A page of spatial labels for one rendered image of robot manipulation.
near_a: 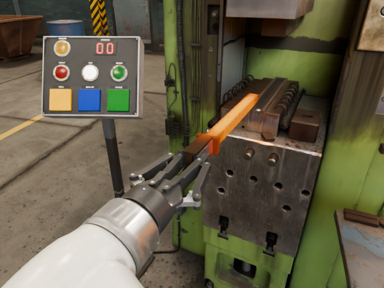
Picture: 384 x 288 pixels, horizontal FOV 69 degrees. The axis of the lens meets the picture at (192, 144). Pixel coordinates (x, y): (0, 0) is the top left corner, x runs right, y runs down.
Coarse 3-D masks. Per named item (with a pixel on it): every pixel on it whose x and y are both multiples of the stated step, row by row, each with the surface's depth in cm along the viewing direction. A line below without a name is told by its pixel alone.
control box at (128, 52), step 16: (48, 48) 97; (80, 48) 97; (96, 48) 97; (112, 48) 97; (128, 48) 97; (48, 64) 97; (64, 64) 97; (80, 64) 97; (96, 64) 97; (112, 64) 97; (128, 64) 97; (48, 80) 97; (64, 80) 97; (80, 80) 97; (96, 80) 97; (112, 80) 97; (128, 80) 96; (48, 96) 97; (48, 112) 97; (64, 112) 97; (80, 112) 97; (96, 112) 96; (112, 112) 96; (128, 112) 96
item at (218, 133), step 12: (252, 96) 83; (240, 108) 74; (228, 120) 66; (240, 120) 71; (216, 132) 60; (228, 132) 64; (192, 144) 52; (204, 144) 53; (216, 144) 56; (192, 156) 50
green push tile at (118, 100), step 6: (108, 90) 96; (114, 90) 96; (120, 90) 96; (126, 90) 96; (108, 96) 96; (114, 96) 96; (120, 96) 96; (126, 96) 96; (108, 102) 96; (114, 102) 96; (120, 102) 96; (126, 102) 96; (108, 108) 96; (114, 108) 96; (120, 108) 96; (126, 108) 95
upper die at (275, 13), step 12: (228, 0) 81; (240, 0) 80; (252, 0) 78; (264, 0) 77; (276, 0) 76; (288, 0) 75; (300, 0) 76; (312, 0) 101; (228, 12) 83; (240, 12) 81; (252, 12) 80; (264, 12) 78; (276, 12) 77; (288, 12) 76; (300, 12) 81
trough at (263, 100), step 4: (276, 80) 123; (280, 80) 124; (272, 84) 116; (276, 84) 120; (280, 84) 120; (268, 88) 111; (272, 88) 115; (276, 88) 115; (268, 92) 111; (272, 92) 111; (264, 96) 106; (268, 96) 107; (260, 100) 102; (264, 100) 103; (268, 100) 103; (256, 104) 97; (260, 104) 99; (264, 104) 99; (252, 108) 93; (256, 108) 96; (260, 108) 96; (256, 112) 93; (260, 112) 93
